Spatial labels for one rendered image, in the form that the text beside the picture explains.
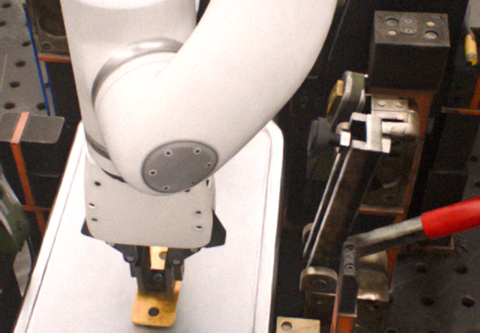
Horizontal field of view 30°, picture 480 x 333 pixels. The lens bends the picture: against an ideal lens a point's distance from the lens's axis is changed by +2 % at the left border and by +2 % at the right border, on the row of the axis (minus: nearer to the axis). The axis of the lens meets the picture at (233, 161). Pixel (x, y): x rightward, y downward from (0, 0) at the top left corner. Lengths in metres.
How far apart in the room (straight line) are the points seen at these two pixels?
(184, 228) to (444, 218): 0.20
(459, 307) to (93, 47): 0.75
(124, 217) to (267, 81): 0.24
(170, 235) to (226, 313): 0.12
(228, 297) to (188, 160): 0.30
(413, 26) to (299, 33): 0.39
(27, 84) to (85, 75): 0.90
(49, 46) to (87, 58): 0.58
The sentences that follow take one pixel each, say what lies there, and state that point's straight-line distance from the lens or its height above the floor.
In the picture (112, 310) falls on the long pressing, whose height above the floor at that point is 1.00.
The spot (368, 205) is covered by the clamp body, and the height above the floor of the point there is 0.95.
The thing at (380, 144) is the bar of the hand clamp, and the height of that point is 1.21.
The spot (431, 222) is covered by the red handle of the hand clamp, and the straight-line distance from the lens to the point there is 0.71.
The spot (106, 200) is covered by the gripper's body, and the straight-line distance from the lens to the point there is 0.69.
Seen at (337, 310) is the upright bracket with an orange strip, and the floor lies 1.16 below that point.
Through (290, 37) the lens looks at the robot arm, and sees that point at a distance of 0.50.
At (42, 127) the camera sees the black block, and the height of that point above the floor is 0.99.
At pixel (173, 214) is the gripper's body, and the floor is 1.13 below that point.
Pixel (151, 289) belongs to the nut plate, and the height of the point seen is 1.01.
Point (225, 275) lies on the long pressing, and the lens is 0.81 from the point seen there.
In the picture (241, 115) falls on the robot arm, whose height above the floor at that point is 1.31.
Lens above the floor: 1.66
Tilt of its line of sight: 47 degrees down
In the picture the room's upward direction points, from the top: straight up
